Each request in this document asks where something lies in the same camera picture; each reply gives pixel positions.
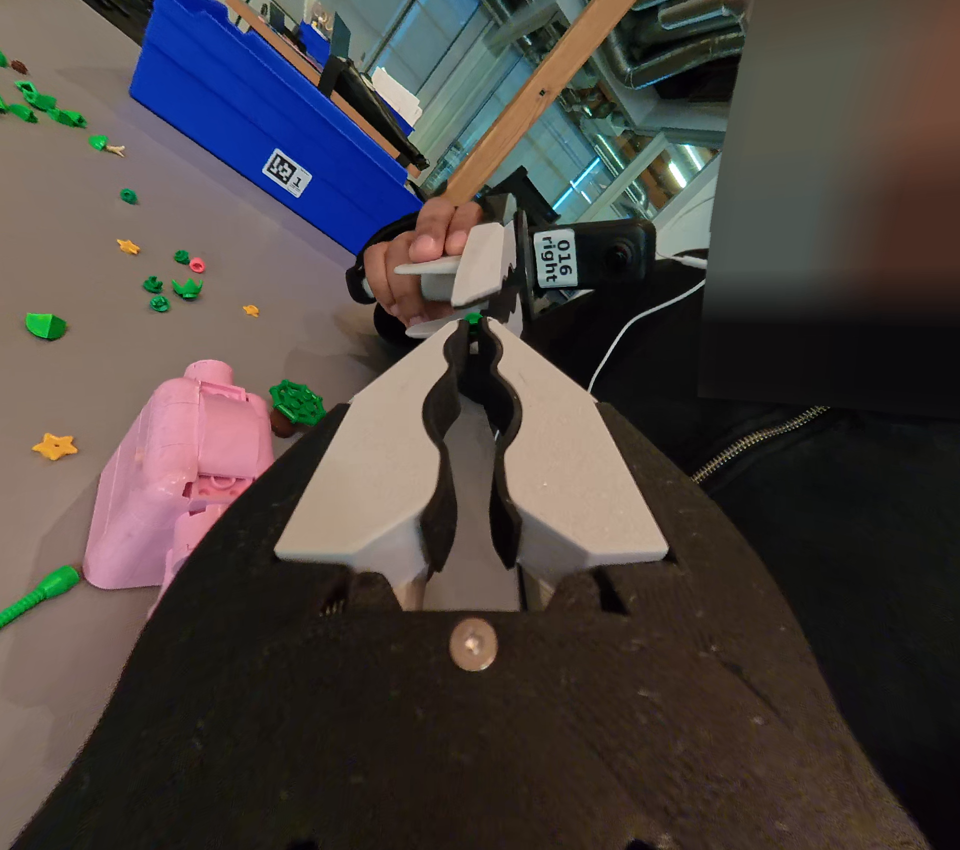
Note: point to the green web piece with stem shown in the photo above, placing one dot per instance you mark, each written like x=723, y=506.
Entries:
x=37, y=595

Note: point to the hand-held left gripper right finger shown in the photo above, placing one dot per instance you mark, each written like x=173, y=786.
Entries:
x=585, y=482

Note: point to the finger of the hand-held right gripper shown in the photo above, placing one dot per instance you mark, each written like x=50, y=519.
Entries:
x=512, y=313
x=484, y=261

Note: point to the black office chair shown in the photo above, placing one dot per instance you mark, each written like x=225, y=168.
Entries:
x=525, y=189

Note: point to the pink toy brick watering can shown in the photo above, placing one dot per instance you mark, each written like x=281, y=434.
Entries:
x=172, y=475

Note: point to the green spiky toy plant piece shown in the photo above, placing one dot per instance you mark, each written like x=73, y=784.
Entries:
x=187, y=287

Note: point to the wooden post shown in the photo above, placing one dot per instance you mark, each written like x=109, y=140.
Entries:
x=577, y=47

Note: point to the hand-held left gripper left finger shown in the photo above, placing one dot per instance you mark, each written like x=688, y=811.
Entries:
x=360, y=482

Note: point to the black bag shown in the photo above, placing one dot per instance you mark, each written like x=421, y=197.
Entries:
x=367, y=107

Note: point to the white paper stack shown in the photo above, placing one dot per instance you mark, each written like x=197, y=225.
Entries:
x=397, y=92

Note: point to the blue storage bin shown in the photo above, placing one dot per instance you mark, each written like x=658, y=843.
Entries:
x=247, y=107
x=313, y=39

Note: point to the person's right hand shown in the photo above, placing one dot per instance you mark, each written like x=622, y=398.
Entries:
x=405, y=249

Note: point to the green web wheel piece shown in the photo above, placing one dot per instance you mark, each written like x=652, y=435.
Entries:
x=298, y=401

